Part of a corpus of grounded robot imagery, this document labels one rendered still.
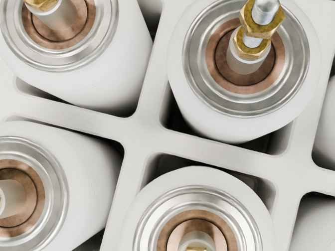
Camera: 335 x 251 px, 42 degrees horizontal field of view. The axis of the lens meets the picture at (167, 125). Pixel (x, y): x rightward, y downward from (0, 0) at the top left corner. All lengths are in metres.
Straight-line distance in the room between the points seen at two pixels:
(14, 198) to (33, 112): 0.11
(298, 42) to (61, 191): 0.17
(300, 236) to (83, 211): 0.16
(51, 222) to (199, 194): 0.09
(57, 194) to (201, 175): 0.09
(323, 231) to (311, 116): 0.09
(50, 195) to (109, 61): 0.09
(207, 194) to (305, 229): 0.11
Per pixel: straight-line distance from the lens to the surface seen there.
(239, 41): 0.23
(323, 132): 0.36
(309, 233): 0.33
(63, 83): 0.28
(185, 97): 0.27
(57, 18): 0.27
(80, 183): 0.28
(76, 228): 0.28
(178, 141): 0.33
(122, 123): 0.34
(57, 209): 0.27
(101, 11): 0.28
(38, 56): 0.29
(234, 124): 0.27
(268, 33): 0.20
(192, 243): 0.24
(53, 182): 0.27
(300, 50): 0.27
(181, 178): 0.26
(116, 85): 0.32
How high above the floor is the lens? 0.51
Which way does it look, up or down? 84 degrees down
